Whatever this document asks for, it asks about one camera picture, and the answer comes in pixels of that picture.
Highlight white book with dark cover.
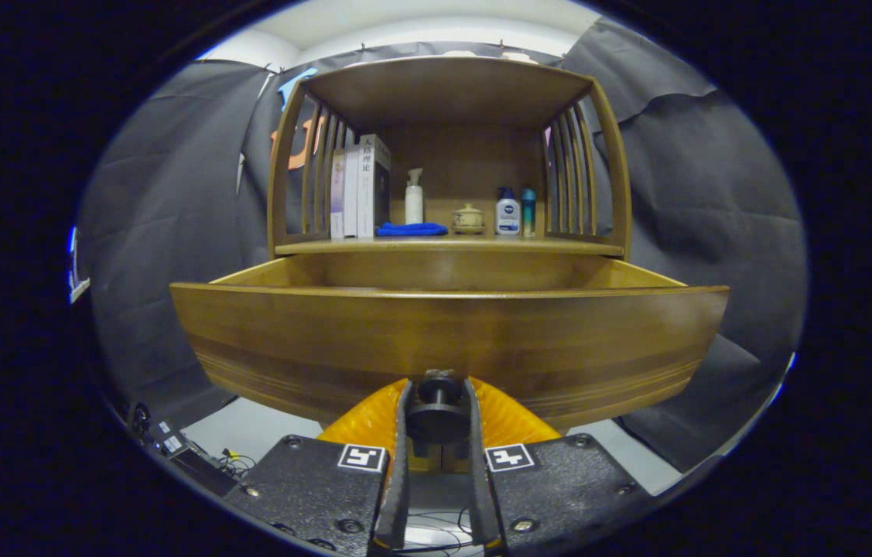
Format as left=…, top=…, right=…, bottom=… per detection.
left=357, top=135, right=392, bottom=238

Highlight wooden cabinet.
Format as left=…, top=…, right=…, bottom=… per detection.
left=265, top=56, right=632, bottom=474

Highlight blue folded cloth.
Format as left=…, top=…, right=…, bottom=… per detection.
left=375, top=222, right=450, bottom=237

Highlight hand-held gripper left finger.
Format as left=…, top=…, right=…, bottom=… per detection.
left=223, top=377, right=415, bottom=556

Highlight pale purple book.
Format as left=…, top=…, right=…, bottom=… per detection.
left=330, top=149, right=347, bottom=239

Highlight black floor cables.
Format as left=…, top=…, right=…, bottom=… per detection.
left=405, top=507, right=475, bottom=554

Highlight wooden drawer with black knob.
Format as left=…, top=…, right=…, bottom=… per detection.
left=169, top=254, right=730, bottom=459

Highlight white pump bottle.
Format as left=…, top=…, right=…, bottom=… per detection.
left=405, top=168, right=425, bottom=225

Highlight black power strip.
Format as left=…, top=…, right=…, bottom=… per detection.
left=126, top=402, right=239, bottom=496

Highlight white frame equipment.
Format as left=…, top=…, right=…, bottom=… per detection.
left=67, top=227, right=92, bottom=304

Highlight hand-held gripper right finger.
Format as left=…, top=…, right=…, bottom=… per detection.
left=463, top=377, right=655, bottom=556

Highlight white lotion bottle blue cap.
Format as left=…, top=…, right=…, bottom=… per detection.
left=494, top=187, right=521, bottom=236

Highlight wooden countertop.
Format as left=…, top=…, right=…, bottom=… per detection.
left=275, top=234, right=626, bottom=258

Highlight beige lidded ceramic teacup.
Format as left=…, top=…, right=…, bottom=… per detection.
left=451, top=203, right=487, bottom=235

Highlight black backdrop cloth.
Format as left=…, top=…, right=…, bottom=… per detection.
left=76, top=19, right=808, bottom=473

